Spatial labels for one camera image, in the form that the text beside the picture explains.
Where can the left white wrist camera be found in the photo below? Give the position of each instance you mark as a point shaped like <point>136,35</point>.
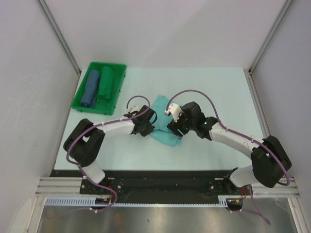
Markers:
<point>133,110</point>

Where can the rolled dark green t shirt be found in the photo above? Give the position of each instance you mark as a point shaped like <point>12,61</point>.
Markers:
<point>105,84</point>

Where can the rolled blue t shirt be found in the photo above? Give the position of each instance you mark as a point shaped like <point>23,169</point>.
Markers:
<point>88,98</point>

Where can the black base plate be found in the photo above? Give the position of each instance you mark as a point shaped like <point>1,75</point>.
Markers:
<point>209,182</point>

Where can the green plastic tray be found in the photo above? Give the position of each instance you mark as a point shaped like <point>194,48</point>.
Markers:
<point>106,107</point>

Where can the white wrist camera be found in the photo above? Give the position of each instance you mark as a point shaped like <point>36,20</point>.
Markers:
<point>174,110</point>
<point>133,110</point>

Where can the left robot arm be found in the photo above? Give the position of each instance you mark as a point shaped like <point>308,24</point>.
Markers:
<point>83,144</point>

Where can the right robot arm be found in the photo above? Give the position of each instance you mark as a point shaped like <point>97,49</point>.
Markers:
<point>268,157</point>

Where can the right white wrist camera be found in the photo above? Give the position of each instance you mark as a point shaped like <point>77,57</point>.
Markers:
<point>174,110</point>

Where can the right aluminium frame post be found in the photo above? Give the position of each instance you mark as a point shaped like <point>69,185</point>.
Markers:
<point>271,34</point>

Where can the aluminium frame post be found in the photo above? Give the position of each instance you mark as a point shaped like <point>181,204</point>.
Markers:
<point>271,34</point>
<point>58,34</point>

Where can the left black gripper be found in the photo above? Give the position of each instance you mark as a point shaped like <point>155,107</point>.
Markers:
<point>147,131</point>

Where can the white slotted cable duct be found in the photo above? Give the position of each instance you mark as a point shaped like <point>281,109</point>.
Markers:
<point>99,202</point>

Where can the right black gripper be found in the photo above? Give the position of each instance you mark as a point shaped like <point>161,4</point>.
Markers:
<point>173,126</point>

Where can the teal t shirt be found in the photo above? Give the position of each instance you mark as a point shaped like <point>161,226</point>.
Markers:
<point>161,133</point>

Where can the left aluminium frame post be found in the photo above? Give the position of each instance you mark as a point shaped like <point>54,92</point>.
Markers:
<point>58,34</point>

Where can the aluminium front rail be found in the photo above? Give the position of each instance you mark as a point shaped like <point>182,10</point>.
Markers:
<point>70,186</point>

